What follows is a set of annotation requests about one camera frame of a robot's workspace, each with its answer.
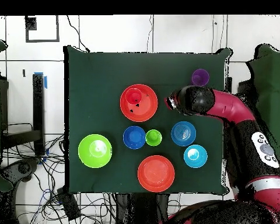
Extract blue ribbed plastic bowl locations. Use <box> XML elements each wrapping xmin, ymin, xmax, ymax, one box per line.
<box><xmin>170</xmin><ymin>120</ymin><xmax>197</xmax><ymax>147</ymax></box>

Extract black square frame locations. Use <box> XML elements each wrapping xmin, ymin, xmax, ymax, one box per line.
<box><xmin>24</xmin><ymin>15</ymin><xmax>60</xmax><ymax>43</ymax></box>

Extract dark blue plastic bowl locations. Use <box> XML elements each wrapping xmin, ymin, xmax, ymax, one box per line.
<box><xmin>122</xmin><ymin>125</ymin><xmax>147</xmax><ymax>150</ymax></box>

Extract dark green tablecloth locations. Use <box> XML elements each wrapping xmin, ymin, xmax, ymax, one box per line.
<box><xmin>63</xmin><ymin>45</ymin><xmax>233</xmax><ymax>195</ymax></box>

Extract black metal post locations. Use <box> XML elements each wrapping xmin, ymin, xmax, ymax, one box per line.
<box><xmin>32</xmin><ymin>72</ymin><xmax>46</xmax><ymax>156</ymax></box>
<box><xmin>224</xmin><ymin>76</ymin><xmax>233</xmax><ymax>94</ymax></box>

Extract orange plastic cup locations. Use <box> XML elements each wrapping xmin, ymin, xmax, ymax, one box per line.
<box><xmin>125</xmin><ymin>87</ymin><xmax>143</xmax><ymax>105</ymax></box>

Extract purple plastic cup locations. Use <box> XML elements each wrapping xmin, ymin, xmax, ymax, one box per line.
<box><xmin>191</xmin><ymin>68</ymin><xmax>210</xmax><ymax>87</ymax></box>

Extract orange plastic bowl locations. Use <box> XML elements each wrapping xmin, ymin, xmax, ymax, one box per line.
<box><xmin>120</xmin><ymin>83</ymin><xmax>159</xmax><ymax>123</ymax></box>
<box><xmin>137</xmin><ymin>155</ymin><xmax>176</xmax><ymax>193</ymax></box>

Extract tangled floor cables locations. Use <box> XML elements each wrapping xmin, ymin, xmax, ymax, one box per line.
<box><xmin>2</xmin><ymin>134</ymin><xmax>117</xmax><ymax>224</ymax></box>

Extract black cable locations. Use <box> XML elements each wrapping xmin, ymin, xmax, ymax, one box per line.
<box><xmin>66</xmin><ymin>15</ymin><xmax>91</xmax><ymax>53</ymax></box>

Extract blue tape strip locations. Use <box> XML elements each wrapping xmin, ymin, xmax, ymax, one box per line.
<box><xmin>34</xmin><ymin>71</ymin><xmax>48</xmax><ymax>90</ymax></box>

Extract light blue plastic bowl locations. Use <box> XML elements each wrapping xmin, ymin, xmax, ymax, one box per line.
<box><xmin>183</xmin><ymin>144</ymin><xmax>209</xmax><ymax>169</ymax></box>

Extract black power brick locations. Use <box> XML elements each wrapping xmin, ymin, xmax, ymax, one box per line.
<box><xmin>57</xmin><ymin>187</ymin><xmax>82</xmax><ymax>221</ymax></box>

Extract green plastic bowl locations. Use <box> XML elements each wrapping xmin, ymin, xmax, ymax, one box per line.
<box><xmin>78</xmin><ymin>134</ymin><xmax>113</xmax><ymax>169</ymax></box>

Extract grey pedestal foot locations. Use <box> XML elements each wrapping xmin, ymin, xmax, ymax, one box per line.
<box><xmin>0</xmin><ymin>157</ymin><xmax>41</xmax><ymax>183</ymax></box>

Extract green plastic cup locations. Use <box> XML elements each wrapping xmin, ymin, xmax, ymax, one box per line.
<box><xmin>145</xmin><ymin>129</ymin><xmax>163</xmax><ymax>147</ymax></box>

